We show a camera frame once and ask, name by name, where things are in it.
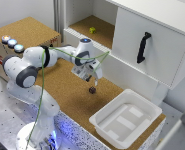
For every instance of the blue button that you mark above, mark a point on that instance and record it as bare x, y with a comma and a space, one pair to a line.
12, 43

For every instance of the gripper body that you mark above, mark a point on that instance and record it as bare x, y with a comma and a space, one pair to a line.
88, 69

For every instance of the white sliding door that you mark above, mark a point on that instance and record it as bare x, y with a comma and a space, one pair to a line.
158, 46

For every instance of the purple block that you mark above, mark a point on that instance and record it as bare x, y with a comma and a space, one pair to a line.
92, 90

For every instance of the red button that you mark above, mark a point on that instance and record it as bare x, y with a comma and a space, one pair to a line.
5, 39

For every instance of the green button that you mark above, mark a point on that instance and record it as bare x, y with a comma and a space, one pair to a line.
18, 48

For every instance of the white cabinet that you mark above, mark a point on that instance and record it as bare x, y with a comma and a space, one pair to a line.
132, 71

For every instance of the wooden drawer box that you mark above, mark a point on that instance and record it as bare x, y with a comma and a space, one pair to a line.
25, 35

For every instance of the yellow block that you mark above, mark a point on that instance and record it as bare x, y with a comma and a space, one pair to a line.
92, 30

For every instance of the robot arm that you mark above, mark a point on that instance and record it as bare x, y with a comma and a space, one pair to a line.
28, 71

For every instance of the white plastic box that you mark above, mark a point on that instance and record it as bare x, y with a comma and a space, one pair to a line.
125, 120

